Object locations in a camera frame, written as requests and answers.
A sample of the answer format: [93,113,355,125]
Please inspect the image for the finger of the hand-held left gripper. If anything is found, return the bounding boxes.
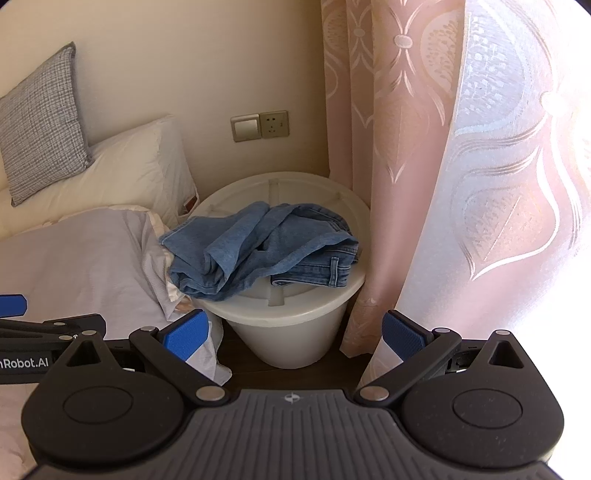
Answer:
[0,294,28,319]
[0,314,107,345]

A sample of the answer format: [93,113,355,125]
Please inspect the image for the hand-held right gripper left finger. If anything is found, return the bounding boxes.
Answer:
[42,310,229,407]

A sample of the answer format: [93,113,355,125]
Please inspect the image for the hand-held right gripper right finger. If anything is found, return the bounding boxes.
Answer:
[353,310,549,408]

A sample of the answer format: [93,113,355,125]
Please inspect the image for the white plastic bucket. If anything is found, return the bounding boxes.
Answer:
[187,172,371,369]

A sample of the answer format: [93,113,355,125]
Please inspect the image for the blue denim jeans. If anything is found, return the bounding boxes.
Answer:
[158,202,361,302]

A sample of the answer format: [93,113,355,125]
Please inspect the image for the white bed duvet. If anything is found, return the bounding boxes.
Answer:
[0,205,232,480]

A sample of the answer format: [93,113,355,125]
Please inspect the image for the pink patterned curtain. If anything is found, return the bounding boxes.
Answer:
[320,0,591,384]

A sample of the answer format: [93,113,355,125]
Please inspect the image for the white pillow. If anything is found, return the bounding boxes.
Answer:
[0,115,199,232]

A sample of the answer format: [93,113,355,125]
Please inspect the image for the grey woven pillow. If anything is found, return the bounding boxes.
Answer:
[0,41,93,207]

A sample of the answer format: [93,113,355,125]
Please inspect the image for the beige wall switch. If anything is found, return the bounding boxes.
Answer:
[230,113,262,143]

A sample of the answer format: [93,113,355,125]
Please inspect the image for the beige wall socket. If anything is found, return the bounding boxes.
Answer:
[259,110,290,139]

